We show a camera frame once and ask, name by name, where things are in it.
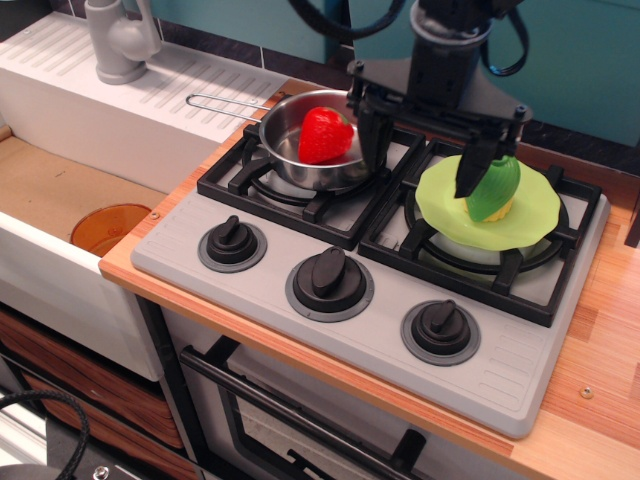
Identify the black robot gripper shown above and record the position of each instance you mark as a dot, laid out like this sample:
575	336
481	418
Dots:
440	88

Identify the green yellow toy corncob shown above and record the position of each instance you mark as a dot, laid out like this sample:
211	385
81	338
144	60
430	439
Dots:
492	199

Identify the red toy strawberry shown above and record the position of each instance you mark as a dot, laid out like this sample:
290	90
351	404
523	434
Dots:
325	135

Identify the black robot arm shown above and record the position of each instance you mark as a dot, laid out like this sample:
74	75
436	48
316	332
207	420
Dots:
449	21

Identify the light green plate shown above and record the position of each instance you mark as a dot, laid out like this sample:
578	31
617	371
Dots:
513	206

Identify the stainless steel pan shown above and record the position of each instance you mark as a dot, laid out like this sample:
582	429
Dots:
279	131

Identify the black middle stove knob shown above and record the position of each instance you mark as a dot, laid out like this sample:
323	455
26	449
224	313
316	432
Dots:
329	287

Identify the black stove knob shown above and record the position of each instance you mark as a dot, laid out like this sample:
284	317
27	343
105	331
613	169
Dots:
329	287
232	246
440	333

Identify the black right stove knob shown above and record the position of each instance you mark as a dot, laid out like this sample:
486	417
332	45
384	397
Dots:
440	333

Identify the black left stove knob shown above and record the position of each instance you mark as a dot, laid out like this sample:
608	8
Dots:
232	246

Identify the grey toy stove top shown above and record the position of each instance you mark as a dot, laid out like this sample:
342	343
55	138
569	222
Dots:
501	386

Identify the black left burner grate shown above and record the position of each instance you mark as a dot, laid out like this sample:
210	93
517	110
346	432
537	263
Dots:
245	179

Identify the black burner grate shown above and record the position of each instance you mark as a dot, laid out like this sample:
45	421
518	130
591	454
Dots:
245	179
526	264

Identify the black right burner grate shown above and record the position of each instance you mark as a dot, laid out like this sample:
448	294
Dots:
526	264

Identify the teal cabinet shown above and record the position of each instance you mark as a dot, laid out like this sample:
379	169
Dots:
582	70

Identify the grey toy faucet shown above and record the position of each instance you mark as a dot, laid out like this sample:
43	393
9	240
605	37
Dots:
121	45

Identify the white toy sink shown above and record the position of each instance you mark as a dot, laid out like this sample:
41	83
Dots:
71	144

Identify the wooden drawer fronts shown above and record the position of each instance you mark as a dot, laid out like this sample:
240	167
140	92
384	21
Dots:
129	416

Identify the oven door with black handle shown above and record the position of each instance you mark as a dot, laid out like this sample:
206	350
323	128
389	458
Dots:
294	427

